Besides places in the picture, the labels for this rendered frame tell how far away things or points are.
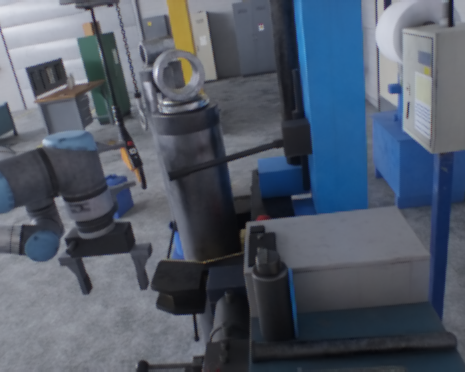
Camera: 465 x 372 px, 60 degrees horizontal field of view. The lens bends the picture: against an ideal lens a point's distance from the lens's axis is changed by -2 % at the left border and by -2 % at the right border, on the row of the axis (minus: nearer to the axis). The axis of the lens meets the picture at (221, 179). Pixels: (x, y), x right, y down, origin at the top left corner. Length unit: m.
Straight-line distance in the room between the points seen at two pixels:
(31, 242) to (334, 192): 0.90
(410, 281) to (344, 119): 0.50
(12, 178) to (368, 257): 0.73
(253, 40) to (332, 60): 10.20
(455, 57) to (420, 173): 2.16
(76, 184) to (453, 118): 1.21
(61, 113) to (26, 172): 6.61
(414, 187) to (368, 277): 2.67
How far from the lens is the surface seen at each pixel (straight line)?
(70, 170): 0.78
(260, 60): 11.44
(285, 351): 0.89
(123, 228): 0.85
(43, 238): 1.23
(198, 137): 1.25
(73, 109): 7.26
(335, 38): 1.20
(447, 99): 1.52
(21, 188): 0.77
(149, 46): 2.62
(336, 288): 0.98
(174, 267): 1.36
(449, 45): 1.49
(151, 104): 2.65
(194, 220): 1.36
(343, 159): 1.28
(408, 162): 3.51
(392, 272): 0.98
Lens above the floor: 1.73
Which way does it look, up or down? 22 degrees down
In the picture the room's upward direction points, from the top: 10 degrees counter-clockwise
